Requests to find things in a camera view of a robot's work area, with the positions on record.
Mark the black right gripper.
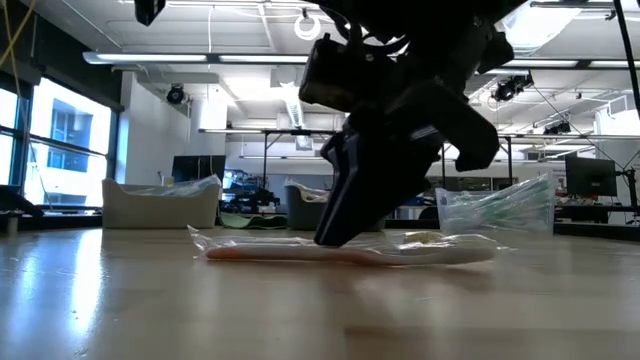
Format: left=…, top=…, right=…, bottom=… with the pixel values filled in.
left=313, top=29, right=516, bottom=249

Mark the clear plastic bin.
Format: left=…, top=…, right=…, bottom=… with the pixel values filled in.
left=433, top=173, right=558, bottom=236

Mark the green toothbrush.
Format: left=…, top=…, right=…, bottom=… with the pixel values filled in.
left=452, top=185, right=554, bottom=225
left=442, top=192, right=551, bottom=234
left=449, top=174, right=557, bottom=231

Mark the white plastic bin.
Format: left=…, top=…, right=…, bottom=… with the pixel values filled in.
left=102, top=177, right=223, bottom=230

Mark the dark grey-green plastic bin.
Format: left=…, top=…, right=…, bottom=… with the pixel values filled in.
left=284, top=184, right=386, bottom=232

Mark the blue equipment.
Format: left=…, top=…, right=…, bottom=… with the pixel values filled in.
left=222, top=169, right=282, bottom=214

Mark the green cloth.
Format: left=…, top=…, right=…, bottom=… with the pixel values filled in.
left=218, top=212, right=289, bottom=231

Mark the black screen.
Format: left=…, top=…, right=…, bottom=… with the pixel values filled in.
left=172, top=154, right=227, bottom=185

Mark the long ceiling light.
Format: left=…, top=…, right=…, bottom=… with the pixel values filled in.
left=82, top=50, right=310, bottom=66
left=499, top=58, right=640, bottom=70

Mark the black monitor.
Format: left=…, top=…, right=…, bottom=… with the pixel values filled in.
left=564, top=154, right=619, bottom=198

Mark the black monitor stand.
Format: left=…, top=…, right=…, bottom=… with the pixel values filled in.
left=619, top=167, right=640, bottom=224

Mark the black desk frame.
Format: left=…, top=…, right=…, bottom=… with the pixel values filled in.
left=439, top=132, right=515, bottom=192
left=199, top=127, right=346, bottom=192

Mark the white cable coil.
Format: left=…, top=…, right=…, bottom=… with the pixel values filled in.
left=293, top=13, right=323, bottom=42

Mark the black dome camera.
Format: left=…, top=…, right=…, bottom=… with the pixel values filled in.
left=165, top=83, right=186, bottom=105

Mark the silver ceiling duct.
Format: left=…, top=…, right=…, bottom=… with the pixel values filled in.
left=499, top=0, right=584, bottom=56

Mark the black hanging cable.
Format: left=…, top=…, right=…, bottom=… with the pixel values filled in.
left=612, top=0, right=640, bottom=121

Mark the black window frame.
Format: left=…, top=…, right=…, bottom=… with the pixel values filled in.
left=0, top=69, right=121, bottom=211

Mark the yellow hanging cable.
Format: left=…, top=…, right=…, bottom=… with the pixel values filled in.
left=0, top=0, right=37, bottom=69

